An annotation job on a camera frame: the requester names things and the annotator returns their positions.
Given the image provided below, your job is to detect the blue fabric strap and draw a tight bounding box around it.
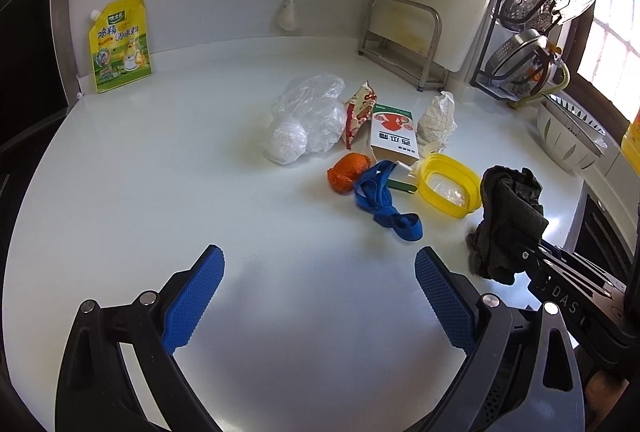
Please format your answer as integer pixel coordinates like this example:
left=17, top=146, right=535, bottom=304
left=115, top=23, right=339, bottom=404
left=354, top=161, right=424, bottom=242

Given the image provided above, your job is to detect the window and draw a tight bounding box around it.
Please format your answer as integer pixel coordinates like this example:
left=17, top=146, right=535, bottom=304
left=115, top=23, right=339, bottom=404
left=575, top=0, right=640, bottom=103

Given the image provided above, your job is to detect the yellow plastic container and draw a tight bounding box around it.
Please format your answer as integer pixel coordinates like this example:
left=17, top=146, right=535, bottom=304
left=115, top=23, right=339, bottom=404
left=417, top=153, right=483, bottom=218

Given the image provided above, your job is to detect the yellow seasoning pouch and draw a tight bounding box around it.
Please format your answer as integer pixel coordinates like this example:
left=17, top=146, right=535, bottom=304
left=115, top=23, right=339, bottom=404
left=89, top=0, right=153, bottom=94

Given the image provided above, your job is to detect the black wire lid rack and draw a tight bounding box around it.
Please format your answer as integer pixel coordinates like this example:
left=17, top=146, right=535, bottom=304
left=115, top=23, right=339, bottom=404
left=470, top=0, right=571, bottom=100

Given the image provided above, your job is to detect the metal cutting board rack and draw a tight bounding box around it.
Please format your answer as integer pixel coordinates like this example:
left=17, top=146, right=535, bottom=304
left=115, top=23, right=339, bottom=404
left=358, top=0, right=447, bottom=92

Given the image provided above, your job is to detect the white slotted basket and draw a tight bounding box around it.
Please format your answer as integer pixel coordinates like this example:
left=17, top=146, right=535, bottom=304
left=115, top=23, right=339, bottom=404
left=537, top=92, right=608, bottom=170

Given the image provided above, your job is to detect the crumpled white paper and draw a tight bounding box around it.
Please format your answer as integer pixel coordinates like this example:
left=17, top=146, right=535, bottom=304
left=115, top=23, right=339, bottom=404
left=416, top=91, right=458, bottom=158

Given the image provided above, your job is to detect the white and green carton box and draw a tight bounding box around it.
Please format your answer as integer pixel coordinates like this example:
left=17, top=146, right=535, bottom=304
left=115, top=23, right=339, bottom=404
left=369, top=104, right=418, bottom=164

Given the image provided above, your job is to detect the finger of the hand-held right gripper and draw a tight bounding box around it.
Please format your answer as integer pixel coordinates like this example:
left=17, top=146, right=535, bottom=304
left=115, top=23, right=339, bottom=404
left=506, top=232, right=626, bottom=298

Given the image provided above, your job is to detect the clear plastic bag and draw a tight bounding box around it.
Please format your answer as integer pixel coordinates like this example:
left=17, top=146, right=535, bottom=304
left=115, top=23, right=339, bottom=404
left=263, top=73, right=348, bottom=164

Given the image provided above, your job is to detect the dark grey cloth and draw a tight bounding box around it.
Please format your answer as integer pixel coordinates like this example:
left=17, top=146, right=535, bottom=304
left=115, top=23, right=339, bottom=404
left=466, top=165, right=550, bottom=285

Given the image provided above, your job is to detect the orange mesh bag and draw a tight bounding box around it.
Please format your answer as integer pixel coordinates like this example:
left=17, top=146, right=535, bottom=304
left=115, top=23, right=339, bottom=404
left=327, top=153, right=375, bottom=196

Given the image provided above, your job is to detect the steel colander with handle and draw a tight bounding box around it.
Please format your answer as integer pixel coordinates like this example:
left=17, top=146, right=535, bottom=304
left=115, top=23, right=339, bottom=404
left=482, top=30, right=571, bottom=93

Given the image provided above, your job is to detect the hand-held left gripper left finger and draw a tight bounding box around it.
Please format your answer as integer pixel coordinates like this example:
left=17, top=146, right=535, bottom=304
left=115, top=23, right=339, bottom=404
left=55, top=243, right=226, bottom=432

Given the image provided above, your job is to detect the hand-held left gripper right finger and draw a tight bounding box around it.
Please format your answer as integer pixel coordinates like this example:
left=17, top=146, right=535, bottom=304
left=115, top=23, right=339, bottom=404
left=414, top=246, right=586, bottom=432

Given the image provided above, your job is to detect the red and white snack wrapper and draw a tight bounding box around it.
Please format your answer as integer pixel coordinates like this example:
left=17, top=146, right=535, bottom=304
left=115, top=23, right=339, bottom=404
left=344, top=81, right=379, bottom=150

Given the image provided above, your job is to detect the yellow bottle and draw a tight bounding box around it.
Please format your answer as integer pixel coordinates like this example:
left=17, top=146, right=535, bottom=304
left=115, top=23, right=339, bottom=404
left=620, top=109, right=640, bottom=173

